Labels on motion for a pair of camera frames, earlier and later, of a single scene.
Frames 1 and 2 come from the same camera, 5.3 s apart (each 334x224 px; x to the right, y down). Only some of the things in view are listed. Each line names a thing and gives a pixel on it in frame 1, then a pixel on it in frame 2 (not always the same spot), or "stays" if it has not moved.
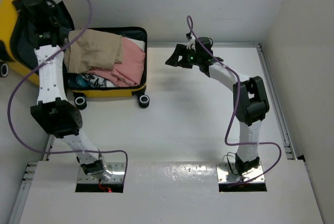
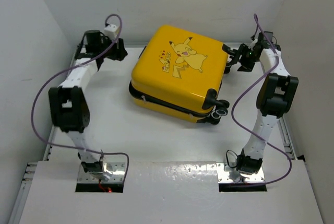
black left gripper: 27,15 to 120,52
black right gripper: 181,50 to 245,67
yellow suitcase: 91,61 to 175,70
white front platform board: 171,193 stays
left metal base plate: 117,169 stays
